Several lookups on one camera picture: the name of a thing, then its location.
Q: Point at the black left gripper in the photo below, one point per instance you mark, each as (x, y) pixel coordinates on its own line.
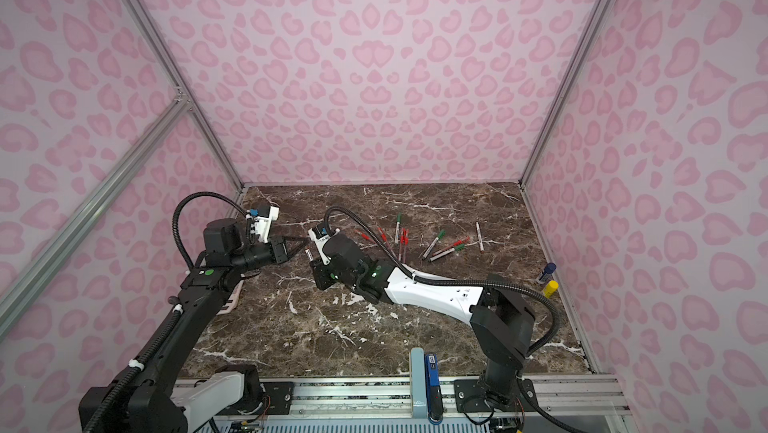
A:
(278, 248)

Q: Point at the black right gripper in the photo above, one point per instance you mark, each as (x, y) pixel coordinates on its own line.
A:
(322, 281)

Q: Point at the green cap marker pen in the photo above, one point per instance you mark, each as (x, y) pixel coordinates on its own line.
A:
(426, 254)

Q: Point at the green cap marker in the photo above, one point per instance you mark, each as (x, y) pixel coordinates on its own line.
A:
(456, 250)

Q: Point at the brown cap marker pen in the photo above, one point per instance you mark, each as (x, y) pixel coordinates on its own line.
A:
(480, 241)

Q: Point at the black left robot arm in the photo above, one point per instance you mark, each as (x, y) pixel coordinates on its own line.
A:
(140, 398)

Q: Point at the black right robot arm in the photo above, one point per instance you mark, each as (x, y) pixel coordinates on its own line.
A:
(510, 322)

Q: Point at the red pen far left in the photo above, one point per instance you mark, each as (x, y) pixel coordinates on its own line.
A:
(364, 235)

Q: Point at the red pen cluster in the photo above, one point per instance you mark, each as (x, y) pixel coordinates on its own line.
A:
(399, 246)
(384, 238)
(404, 242)

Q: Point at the red pen cluster centre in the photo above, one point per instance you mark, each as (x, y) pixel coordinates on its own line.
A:
(399, 246)

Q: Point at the green cap pen upright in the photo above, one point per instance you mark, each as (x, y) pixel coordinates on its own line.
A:
(397, 234)

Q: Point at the red cap pen right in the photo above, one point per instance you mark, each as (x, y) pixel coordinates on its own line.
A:
(451, 246)

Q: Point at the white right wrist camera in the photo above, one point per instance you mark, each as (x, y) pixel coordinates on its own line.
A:
(325, 241)

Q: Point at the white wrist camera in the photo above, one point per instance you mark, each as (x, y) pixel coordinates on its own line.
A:
(325, 241)
(259, 221)

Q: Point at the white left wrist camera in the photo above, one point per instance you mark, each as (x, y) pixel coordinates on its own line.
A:
(259, 221)

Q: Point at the aluminium front rail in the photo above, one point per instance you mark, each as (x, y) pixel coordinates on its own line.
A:
(395, 404)

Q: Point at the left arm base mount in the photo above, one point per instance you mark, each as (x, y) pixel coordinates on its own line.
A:
(259, 397)

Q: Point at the light blue rail bracket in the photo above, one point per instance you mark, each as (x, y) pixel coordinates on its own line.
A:
(417, 382)

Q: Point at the blue device on rail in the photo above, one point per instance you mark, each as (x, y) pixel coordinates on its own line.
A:
(435, 406)

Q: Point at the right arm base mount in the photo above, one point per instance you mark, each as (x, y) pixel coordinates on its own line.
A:
(474, 396)

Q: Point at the aluminium frame diagonal bar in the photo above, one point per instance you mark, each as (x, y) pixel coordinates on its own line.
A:
(38, 274)

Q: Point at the yellow marker by wall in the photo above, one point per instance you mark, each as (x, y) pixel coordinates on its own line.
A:
(550, 288)

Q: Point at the left corner frame post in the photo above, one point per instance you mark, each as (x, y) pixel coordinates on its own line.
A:
(169, 64)

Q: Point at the corner frame post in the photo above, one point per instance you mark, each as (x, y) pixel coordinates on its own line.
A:
(578, 58)
(169, 64)

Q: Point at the right corner frame post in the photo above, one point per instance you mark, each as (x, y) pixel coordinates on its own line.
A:
(578, 58)

